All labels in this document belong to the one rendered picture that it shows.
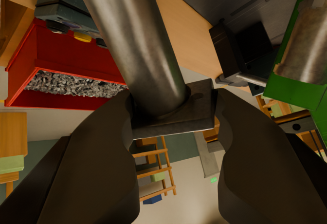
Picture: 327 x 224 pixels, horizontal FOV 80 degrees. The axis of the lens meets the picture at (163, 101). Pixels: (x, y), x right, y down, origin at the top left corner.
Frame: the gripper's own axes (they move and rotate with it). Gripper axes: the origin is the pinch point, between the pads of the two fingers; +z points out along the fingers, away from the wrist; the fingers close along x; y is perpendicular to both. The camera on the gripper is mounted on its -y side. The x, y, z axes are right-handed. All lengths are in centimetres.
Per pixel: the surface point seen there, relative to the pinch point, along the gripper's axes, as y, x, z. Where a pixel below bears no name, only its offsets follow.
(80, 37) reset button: 1.1, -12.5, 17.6
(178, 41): 5.6, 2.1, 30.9
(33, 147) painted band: 328, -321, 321
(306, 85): 2.4, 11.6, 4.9
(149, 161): 474, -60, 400
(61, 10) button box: -3.1, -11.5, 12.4
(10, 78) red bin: 14, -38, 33
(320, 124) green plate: 5.3, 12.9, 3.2
